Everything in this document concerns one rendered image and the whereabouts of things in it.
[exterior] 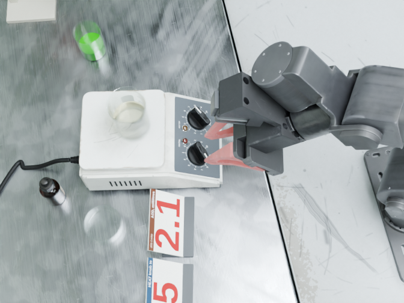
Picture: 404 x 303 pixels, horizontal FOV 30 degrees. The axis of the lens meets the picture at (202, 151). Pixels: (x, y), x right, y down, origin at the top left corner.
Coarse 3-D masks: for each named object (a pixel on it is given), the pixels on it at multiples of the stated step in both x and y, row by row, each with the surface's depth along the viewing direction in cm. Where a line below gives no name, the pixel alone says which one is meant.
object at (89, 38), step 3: (90, 33) 119; (93, 33) 119; (96, 33) 119; (84, 36) 119; (87, 36) 119; (90, 36) 119; (93, 36) 119; (96, 36) 119; (81, 39) 119; (84, 39) 119; (87, 39) 119; (90, 39) 119; (93, 39) 119; (96, 39) 119; (81, 42) 119; (84, 42) 119; (87, 42) 119; (90, 42) 119
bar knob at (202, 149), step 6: (198, 144) 107; (192, 150) 107; (198, 150) 106; (204, 150) 107; (192, 156) 107; (198, 156) 107; (204, 156) 106; (192, 162) 107; (198, 162) 107; (204, 162) 107
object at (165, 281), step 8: (160, 264) 104; (168, 264) 105; (160, 272) 104; (168, 272) 105; (176, 272) 106; (152, 280) 103; (160, 280) 103; (168, 280) 104; (176, 280) 105; (152, 288) 102; (160, 288) 103; (168, 288) 104; (176, 288) 105; (152, 296) 102; (160, 296) 103; (168, 296) 104; (176, 296) 104
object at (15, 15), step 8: (8, 0) 125; (16, 0) 124; (24, 0) 124; (32, 0) 124; (40, 0) 124; (48, 0) 124; (56, 0) 125; (8, 8) 124; (16, 8) 124; (24, 8) 124; (32, 8) 124; (40, 8) 124; (48, 8) 124; (8, 16) 123; (16, 16) 123; (24, 16) 123; (32, 16) 123; (40, 16) 123; (48, 16) 123
